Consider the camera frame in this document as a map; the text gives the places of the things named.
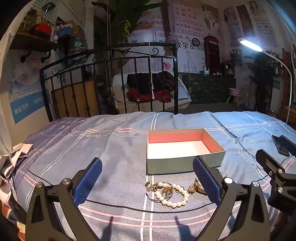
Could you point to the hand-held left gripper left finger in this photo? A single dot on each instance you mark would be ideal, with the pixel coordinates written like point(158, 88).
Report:
point(89, 180)

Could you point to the pink stool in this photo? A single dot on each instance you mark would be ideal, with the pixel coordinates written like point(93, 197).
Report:
point(234, 92)

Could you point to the orange wooden board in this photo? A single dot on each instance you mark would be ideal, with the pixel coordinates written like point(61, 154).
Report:
point(79, 97)

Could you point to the black metal bed frame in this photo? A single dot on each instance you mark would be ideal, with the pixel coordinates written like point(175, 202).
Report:
point(175, 81)

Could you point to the dark hoop bangle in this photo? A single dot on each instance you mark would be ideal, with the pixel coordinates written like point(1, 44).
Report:
point(152, 198)

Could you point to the large white wall poster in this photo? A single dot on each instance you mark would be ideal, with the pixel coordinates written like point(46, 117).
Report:
point(185, 20)

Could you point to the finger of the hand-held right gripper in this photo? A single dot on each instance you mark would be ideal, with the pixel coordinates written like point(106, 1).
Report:
point(263, 157)
point(291, 147)

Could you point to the black garment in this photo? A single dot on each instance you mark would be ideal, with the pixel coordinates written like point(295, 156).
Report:
point(143, 82)

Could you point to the gold flower earring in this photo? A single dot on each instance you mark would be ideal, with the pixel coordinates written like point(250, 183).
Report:
point(191, 190)

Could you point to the blue baby wall poster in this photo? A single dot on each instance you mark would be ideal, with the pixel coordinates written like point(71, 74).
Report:
point(25, 92)

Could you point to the green patterned sofa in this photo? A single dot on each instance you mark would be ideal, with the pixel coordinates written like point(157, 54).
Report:
point(208, 88)

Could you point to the pink-lined cardboard box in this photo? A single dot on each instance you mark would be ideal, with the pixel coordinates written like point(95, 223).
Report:
point(175, 148)

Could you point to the red box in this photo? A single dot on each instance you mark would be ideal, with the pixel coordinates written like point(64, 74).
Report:
point(43, 29)

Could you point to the black smartphone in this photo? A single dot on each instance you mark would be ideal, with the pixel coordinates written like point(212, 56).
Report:
point(280, 146)

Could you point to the pink portrait wall poster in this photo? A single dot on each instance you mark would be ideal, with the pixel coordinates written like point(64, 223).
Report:
point(263, 20)

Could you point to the beige cloth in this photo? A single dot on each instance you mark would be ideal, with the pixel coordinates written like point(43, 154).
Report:
point(11, 162)

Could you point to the red garment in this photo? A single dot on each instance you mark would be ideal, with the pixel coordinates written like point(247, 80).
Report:
point(159, 96)

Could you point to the white cushioned seat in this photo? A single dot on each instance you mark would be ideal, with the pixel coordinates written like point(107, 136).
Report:
point(182, 92)

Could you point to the wooden wall shelf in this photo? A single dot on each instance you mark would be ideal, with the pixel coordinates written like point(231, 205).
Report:
point(30, 40)

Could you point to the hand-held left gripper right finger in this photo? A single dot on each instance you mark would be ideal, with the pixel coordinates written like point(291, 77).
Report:
point(205, 180)

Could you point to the green tin can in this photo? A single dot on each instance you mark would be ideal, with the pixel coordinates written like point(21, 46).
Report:
point(77, 46)

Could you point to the red phone booth cabinet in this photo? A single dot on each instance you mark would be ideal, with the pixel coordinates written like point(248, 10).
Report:
point(211, 53)

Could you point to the white floor lamp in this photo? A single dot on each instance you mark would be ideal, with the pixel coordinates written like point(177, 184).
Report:
point(251, 44)

